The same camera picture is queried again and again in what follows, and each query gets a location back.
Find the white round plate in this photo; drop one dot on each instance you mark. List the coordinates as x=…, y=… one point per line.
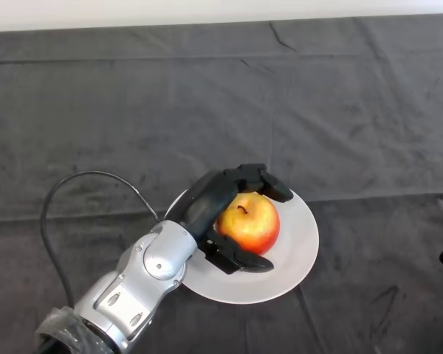
x=284, y=269

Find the red yellow apple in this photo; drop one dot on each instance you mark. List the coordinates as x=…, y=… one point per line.
x=253, y=226

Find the black cloth table cover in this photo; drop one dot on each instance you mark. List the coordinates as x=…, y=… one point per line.
x=206, y=110

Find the translucent plastic wrap sleeve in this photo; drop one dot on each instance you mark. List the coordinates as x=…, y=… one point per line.
x=59, y=321

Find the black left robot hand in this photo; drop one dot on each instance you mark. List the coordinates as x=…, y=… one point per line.
x=206, y=199

